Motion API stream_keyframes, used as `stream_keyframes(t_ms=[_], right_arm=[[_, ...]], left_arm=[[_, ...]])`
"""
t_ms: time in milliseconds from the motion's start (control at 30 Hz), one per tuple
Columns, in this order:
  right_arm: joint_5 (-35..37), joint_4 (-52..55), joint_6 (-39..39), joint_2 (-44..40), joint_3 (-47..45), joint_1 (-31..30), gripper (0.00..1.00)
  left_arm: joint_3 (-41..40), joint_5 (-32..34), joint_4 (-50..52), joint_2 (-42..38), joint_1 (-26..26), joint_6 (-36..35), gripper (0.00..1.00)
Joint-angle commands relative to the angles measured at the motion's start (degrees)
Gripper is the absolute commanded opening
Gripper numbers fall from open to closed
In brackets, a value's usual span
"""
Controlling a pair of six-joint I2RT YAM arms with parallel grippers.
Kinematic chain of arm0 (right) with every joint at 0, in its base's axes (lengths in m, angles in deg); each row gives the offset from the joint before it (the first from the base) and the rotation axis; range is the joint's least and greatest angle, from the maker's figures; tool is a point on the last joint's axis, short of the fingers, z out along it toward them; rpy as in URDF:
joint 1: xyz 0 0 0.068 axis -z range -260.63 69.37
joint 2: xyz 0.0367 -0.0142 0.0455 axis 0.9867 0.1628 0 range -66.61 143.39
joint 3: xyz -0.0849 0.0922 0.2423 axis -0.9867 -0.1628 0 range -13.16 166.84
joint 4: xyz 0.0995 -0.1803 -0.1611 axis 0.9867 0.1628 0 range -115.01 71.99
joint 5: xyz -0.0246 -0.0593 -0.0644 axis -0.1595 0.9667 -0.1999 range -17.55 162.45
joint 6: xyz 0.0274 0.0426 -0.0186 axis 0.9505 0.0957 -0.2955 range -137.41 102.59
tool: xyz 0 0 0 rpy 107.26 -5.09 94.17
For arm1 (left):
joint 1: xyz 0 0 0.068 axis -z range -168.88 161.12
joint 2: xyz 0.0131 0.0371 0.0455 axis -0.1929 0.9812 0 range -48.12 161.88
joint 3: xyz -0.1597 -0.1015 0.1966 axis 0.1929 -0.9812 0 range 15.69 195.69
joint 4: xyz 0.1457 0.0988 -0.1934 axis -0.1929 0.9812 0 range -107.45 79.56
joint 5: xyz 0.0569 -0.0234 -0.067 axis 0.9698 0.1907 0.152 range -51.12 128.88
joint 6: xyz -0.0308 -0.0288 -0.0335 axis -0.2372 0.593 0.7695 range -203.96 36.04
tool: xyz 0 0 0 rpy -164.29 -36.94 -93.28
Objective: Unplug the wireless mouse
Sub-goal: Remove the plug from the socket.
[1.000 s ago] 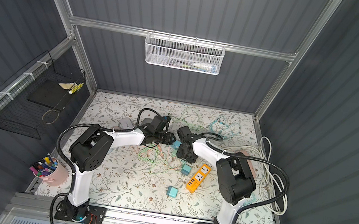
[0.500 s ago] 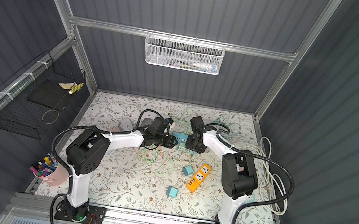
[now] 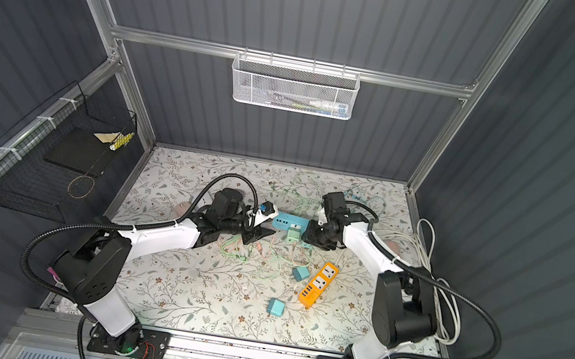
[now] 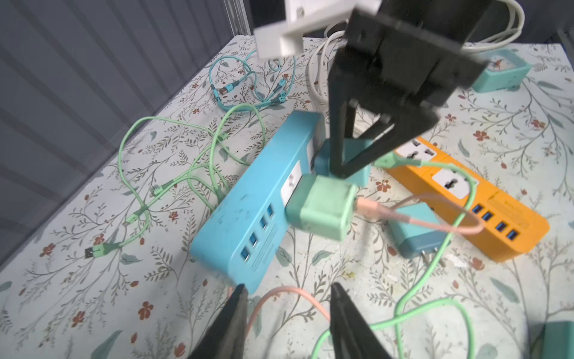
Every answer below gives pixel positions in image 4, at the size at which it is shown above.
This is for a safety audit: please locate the light green charger plug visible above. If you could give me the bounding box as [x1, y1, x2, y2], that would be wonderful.
[286, 174, 358, 242]

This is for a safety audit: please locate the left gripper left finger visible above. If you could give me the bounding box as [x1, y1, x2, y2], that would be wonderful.
[188, 284, 248, 359]

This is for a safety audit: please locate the blue-grey charger plug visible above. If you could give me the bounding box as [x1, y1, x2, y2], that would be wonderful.
[388, 203, 446, 266]

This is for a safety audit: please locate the teal charger plug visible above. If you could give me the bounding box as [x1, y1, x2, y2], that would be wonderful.
[314, 139, 373, 188]

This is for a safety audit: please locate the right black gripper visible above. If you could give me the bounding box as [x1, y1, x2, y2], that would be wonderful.
[329, 1, 489, 177]

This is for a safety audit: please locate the pink charging cable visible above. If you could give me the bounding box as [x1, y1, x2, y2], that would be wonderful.
[244, 192, 486, 337]

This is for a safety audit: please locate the green charging cable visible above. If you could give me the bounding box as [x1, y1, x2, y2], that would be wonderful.
[310, 152, 478, 359]
[84, 102, 268, 260]

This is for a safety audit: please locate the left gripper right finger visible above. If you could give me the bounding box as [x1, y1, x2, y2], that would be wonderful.
[330, 283, 390, 359]

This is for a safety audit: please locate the white power cord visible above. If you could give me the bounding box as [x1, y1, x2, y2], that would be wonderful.
[306, 0, 526, 113]

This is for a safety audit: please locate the teal charger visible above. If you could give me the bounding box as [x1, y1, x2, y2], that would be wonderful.
[540, 321, 574, 359]

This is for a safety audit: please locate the orange power strip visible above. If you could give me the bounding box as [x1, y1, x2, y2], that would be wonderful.
[385, 136, 551, 263]

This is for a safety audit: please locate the blue power strip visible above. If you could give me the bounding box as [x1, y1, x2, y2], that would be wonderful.
[189, 111, 325, 294]

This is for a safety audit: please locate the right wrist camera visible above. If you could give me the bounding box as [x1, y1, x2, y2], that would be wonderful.
[254, 0, 381, 60]

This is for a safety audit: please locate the teal charging cable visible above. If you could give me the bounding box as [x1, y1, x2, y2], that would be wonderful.
[208, 48, 297, 112]

